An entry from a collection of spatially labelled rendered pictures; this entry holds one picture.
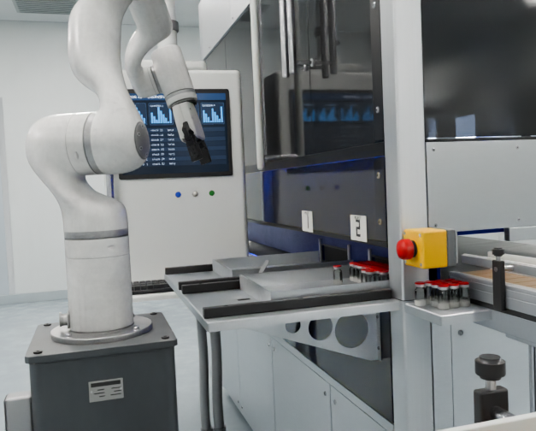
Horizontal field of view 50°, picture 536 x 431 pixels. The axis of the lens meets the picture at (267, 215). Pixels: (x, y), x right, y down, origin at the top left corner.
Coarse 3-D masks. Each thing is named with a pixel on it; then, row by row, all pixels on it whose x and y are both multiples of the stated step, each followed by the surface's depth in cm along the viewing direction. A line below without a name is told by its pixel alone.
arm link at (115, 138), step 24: (96, 0) 110; (120, 0) 113; (72, 24) 111; (96, 24) 110; (120, 24) 114; (72, 48) 110; (96, 48) 109; (120, 48) 114; (96, 72) 108; (120, 72) 112; (120, 96) 108; (96, 120) 106; (120, 120) 105; (96, 144) 105; (120, 144) 105; (144, 144) 109; (96, 168) 108; (120, 168) 108
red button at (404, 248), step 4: (400, 240) 111; (404, 240) 110; (408, 240) 111; (400, 244) 111; (404, 244) 110; (408, 244) 110; (412, 244) 110; (396, 248) 113; (400, 248) 111; (404, 248) 110; (408, 248) 110; (412, 248) 110; (400, 252) 111; (404, 252) 110; (408, 252) 110; (412, 252) 110; (400, 256) 111; (404, 256) 110; (408, 256) 110; (412, 256) 110
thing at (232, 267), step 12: (300, 252) 182; (312, 252) 183; (216, 264) 168; (228, 264) 175; (240, 264) 176; (252, 264) 177; (276, 264) 180; (288, 264) 179; (300, 264) 155; (312, 264) 156; (324, 264) 157; (336, 264) 158; (348, 264) 159; (228, 276) 153
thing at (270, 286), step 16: (272, 272) 144; (288, 272) 145; (304, 272) 146; (320, 272) 147; (240, 288) 141; (256, 288) 127; (272, 288) 139; (288, 288) 138; (304, 288) 119; (320, 288) 120; (336, 288) 121; (352, 288) 122; (368, 288) 123
